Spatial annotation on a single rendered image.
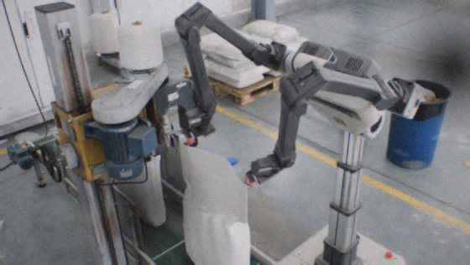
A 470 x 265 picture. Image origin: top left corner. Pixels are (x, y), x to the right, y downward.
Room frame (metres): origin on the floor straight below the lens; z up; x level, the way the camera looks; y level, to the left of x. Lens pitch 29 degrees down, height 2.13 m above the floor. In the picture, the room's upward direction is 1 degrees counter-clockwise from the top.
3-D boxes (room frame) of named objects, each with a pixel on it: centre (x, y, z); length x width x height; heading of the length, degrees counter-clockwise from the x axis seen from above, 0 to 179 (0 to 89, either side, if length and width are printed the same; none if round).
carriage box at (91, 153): (1.74, 0.63, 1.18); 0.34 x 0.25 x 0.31; 132
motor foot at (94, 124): (1.58, 0.57, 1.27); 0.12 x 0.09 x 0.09; 132
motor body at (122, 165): (1.55, 0.48, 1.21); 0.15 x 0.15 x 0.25
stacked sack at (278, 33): (5.35, -0.39, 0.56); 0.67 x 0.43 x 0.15; 42
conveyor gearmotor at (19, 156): (2.89, 1.70, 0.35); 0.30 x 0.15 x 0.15; 42
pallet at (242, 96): (5.11, -0.16, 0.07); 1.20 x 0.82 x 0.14; 134
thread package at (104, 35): (1.84, 0.56, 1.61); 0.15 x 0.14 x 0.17; 42
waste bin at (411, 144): (3.28, -1.49, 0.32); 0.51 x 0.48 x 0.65; 132
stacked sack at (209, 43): (5.04, 0.19, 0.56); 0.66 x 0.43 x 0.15; 130
